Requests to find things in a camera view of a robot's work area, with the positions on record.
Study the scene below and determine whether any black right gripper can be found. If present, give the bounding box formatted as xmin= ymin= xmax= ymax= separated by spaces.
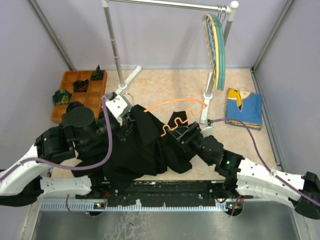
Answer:
xmin=167 ymin=121 xmax=214 ymax=166

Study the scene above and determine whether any black t-shirt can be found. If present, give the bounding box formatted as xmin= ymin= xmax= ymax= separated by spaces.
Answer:
xmin=72 ymin=104 xmax=196 ymax=182

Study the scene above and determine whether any orange hanger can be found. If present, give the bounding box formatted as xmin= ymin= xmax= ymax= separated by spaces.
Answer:
xmin=144 ymin=97 xmax=208 ymax=137

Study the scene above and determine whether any white clothes rack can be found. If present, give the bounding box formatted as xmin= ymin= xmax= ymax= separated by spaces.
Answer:
xmin=101 ymin=0 xmax=239 ymax=124

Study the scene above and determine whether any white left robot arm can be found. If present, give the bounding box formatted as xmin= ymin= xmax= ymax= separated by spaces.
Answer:
xmin=0 ymin=106 xmax=135 ymax=207

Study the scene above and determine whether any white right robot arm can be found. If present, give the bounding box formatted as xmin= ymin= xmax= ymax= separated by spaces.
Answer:
xmin=163 ymin=122 xmax=320 ymax=220

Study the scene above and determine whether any blue yellow folded shirt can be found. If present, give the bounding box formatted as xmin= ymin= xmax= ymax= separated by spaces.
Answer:
xmin=225 ymin=88 xmax=263 ymax=131

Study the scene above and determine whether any green hanger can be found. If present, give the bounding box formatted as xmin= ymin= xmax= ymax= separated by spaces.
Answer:
xmin=213 ymin=15 xmax=226 ymax=91

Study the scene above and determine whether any yellow hanger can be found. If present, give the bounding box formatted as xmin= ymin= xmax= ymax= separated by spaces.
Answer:
xmin=202 ymin=13 xmax=221 ymax=90

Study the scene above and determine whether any wooden compartment tray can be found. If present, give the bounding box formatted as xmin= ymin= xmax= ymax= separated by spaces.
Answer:
xmin=51 ymin=70 xmax=108 ymax=124

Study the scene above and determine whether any dark green pointed cloth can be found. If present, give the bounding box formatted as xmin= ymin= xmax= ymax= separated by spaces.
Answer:
xmin=90 ymin=65 xmax=104 ymax=81

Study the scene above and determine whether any rolled black tie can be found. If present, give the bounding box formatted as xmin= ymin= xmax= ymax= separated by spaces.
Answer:
xmin=66 ymin=101 xmax=84 ymax=113

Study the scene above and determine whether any dark orange patterned cloth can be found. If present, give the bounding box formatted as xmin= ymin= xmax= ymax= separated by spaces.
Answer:
xmin=72 ymin=79 xmax=89 ymax=93

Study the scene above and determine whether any green floral folded cloth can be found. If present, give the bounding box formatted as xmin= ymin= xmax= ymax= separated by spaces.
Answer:
xmin=52 ymin=89 xmax=72 ymax=105

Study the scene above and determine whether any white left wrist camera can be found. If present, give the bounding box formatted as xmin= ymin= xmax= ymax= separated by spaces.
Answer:
xmin=104 ymin=93 xmax=132 ymax=126

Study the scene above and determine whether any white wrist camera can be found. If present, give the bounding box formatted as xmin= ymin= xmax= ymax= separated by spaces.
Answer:
xmin=104 ymin=93 xmax=132 ymax=126
xmin=201 ymin=119 xmax=214 ymax=138

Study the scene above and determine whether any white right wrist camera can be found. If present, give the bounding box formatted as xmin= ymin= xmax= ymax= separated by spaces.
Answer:
xmin=201 ymin=119 xmax=214 ymax=138

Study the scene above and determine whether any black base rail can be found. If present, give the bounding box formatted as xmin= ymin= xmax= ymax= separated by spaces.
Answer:
xmin=98 ymin=180 xmax=238 ymax=207

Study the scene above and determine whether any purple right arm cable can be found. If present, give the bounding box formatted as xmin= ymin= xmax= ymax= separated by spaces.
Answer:
xmin=212 ymin=117 xmax=320 ymax=217

